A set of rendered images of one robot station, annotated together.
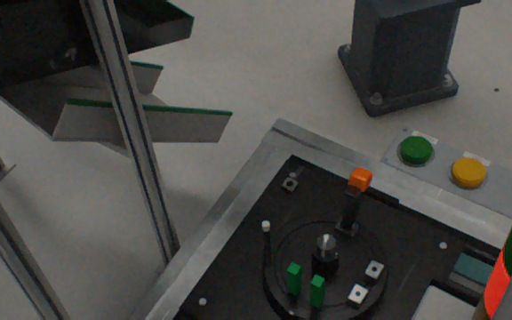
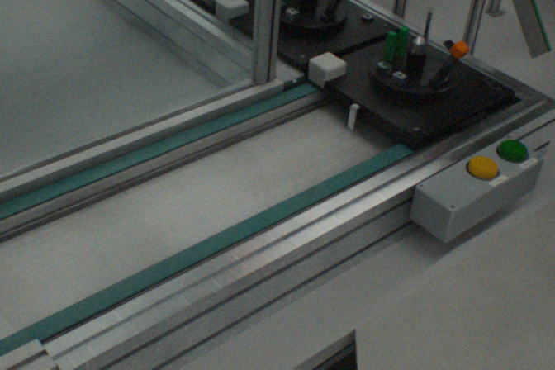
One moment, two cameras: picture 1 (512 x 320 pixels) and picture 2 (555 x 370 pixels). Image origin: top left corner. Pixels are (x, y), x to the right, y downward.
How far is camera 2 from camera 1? 1.29 m
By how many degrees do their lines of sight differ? 67
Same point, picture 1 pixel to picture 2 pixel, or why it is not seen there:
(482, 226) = (430, 163)
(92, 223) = (502, 68)
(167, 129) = not seen: outside the picture
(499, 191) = (461, 178)
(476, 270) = (395, 152)
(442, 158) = (502, 163)
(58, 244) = (488, 54)
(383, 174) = (492, 132)
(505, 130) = not seen: outside the picture
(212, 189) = not seen: hidden behind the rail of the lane
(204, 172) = not seen: hidden behind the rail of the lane
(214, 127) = (536, 40)
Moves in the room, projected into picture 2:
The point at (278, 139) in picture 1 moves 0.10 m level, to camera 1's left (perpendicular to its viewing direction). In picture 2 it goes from (539, 98) to (538, 68)
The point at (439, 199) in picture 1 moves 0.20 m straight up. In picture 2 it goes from (461, 149) to (492, 26)
